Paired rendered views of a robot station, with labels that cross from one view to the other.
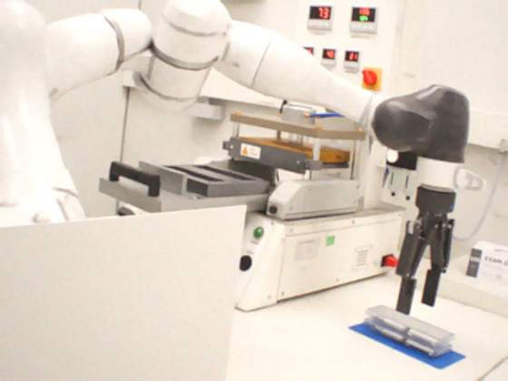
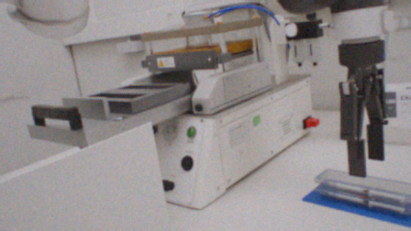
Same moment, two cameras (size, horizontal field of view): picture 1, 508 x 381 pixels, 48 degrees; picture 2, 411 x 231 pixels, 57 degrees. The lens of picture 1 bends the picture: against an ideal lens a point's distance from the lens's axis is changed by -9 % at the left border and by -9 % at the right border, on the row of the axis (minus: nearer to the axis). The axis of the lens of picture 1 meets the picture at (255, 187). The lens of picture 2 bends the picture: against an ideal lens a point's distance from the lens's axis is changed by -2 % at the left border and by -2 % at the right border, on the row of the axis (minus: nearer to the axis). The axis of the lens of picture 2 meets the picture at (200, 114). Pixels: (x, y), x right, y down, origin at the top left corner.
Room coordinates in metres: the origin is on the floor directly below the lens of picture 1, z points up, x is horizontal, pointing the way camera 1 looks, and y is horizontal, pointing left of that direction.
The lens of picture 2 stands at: (0.43, -0.02, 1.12)
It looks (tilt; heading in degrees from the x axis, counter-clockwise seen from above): 13 degrees down; 358
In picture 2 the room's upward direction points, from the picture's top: 8 degrees counter-clockwise
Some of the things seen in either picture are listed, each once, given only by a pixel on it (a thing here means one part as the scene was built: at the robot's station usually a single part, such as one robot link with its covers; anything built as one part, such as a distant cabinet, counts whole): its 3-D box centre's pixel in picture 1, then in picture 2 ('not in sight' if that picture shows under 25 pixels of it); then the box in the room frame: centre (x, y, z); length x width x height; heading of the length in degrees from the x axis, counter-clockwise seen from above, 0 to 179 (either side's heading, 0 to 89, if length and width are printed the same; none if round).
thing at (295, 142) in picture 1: (297, 141); (204, 42); (1.44, -0.09, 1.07); 0.22 x 0.17 x 0.10; 46
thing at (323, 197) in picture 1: (314, 197); (232, 86); (1.30, -0.13, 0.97); 0.26 x 0.05 x 0.07; 136
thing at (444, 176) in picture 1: (453, 175); (374, 23); (1.06, -0.35, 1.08); 0.13 x 0.12 x 0.05; 41
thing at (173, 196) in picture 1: (188, 185); (116, 107); (1.23, 0.13, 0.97); 0.30 x 0.22 x 0.08; 136
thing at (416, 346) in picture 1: (405, 337); (365, 198); (1.06, -0.32, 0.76); 0.18 x 0.06 x 0.02; 41
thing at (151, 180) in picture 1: (133, 177); (55, 115); (1.13, 0.23, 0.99); 0.15 x 0.02 x 0.04; 46
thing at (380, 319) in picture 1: (408, 327); (365, 187); (1.06, -0.32, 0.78); 0.18 x 0.06 x 0.02; 41
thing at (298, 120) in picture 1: (311, 134); (214, 34); (1.46, -0.12, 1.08); 0.31 x 0.24 x 0.13; 46
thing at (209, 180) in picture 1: (207, 179); (131, 96); (1.26, 0.10, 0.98); 0.20 x 0.17 x 0.03; 46
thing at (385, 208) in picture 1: (297, 198); (216, 91); (1.47, -0.10, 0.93); 0.46 x 0.35 x 0.01; 136
